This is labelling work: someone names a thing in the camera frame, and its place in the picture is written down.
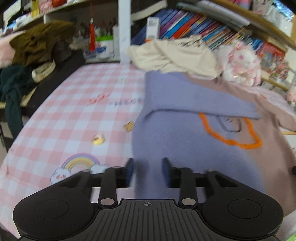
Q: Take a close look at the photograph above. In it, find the white pink plush bunny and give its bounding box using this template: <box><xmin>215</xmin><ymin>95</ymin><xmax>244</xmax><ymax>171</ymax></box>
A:
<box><xmin>216</xmin><ymin>40</ymin><xmax>261</xmax><ymax>87</ymax></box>

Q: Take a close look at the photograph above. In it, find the red hanging tassel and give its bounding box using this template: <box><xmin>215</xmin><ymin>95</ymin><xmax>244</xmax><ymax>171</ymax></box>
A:
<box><xmin>89</xmin><ymin>18</ymin><xmax>95</xmax><ymax>52</ymax></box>

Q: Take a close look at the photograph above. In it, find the pink checkered table mat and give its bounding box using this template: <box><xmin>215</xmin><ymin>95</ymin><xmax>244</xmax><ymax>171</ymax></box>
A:
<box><xmin>1</xmin><ymin>64</ymin><xmax>145</xmax><ymax>237</ymax></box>

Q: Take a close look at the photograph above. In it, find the dark green garment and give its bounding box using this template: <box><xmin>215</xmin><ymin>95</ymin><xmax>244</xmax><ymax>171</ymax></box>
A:
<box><xmin>1</xmin><ymin>65</ymin><xmax>36</xmax><ymax>138</ymax></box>

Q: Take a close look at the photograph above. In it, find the white green-lid jar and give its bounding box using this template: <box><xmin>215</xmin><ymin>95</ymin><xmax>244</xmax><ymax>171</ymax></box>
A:
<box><xmin>95</xmin><ymin>36</ymin><xmax>114</xmax><ymax>59</ymax></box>

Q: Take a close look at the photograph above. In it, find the pink fluffy garment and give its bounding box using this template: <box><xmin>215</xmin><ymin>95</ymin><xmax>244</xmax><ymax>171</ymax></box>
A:
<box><xmin>0</xmin><ymin>31</ymin><xmax>23</xmax><ymax>69</ymax></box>

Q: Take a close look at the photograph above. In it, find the olive brown garment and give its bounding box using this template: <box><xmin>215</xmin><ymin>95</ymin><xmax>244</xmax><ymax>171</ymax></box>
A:
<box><xmin>10</xmin><ymin>20</ymin><xmax>76</xmax><ymax>66</ymax></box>

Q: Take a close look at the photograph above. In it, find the cream webbing strap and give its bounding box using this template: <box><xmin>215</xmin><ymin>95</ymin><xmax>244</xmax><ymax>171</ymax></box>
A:
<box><xmin>31</xmin><ymin>60</ymin><xmax>57</xmax><ymax>83</ymax></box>

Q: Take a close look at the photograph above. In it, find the purple and brown sweater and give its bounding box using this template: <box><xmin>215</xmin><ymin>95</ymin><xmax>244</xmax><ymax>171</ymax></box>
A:
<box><xmin>132</xmin><ymin>71</ymin><xmax>295</xmax><ymax>214</ymax></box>

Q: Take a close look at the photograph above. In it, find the white shelf post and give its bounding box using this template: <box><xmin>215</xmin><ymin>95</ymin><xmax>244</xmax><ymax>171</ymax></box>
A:
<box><xmin>118</xmin><ymin>0</ymin><xmax>132</xmax><ymax>64</ymax></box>

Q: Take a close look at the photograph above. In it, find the row of colourful books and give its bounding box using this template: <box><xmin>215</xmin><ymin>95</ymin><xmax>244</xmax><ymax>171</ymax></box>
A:
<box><xmin>147</xmin><ymin>9</ymin><xmax>287</xmax><ymax>58</ymax></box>

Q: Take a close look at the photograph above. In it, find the white Garnier box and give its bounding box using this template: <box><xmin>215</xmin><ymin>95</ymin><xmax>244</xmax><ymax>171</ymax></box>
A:
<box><xmin>145</xmin><ymin>17</ymin><xmax>161</xmax><ymax>42</ymax></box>

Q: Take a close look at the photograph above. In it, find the small pink pig toy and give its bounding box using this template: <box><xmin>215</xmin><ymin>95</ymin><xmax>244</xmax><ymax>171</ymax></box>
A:
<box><xmin>286</xmin><ymin>86</ymin><xmax>296</xmax><ymax>103</ymax></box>

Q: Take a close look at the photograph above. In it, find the cream sweatshirt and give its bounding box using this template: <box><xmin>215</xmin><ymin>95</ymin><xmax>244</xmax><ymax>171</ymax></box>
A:
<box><xmin>126</xmin><ymin>35</ymin><xmax>221</xmax><ymax>79</ymax></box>

